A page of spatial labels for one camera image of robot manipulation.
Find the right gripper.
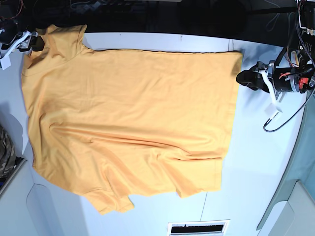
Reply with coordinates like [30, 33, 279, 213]
[0, 29, 45, 52]

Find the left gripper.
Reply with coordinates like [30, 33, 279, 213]
[236, 61, 308, 100]

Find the yellow orange t-shirt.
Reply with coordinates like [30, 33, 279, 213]
[21, 26, 243, 214]

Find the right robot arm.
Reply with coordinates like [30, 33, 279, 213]
[0, 0, 45, 52]

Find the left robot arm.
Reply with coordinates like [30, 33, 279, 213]
[236, 0, 315, 98]

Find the camouflage cloth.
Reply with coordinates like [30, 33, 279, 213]
[0, 126, 16, 178]

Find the white floor vent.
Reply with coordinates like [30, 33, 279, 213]
[167, 220, 230, 236]

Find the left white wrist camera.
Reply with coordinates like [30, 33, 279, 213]
[258, 70, 282, 120]

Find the camera braided cable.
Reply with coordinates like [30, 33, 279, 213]
[262, 90, 315, 133]

